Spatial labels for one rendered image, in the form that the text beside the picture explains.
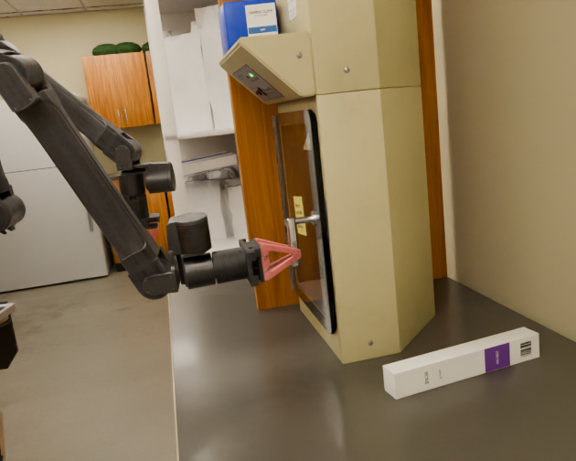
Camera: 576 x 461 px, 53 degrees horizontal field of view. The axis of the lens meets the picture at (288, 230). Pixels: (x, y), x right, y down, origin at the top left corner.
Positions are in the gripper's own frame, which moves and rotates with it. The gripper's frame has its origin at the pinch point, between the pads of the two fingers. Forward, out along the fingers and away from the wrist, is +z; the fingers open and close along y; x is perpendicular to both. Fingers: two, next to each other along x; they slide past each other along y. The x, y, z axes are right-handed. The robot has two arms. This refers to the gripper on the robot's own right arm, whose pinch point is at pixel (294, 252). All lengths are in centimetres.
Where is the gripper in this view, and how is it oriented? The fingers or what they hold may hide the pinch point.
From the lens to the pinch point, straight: 102.3
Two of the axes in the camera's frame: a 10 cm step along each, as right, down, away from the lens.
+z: 9.7, -1.7, 1.8
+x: 1.3, 9.7, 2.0
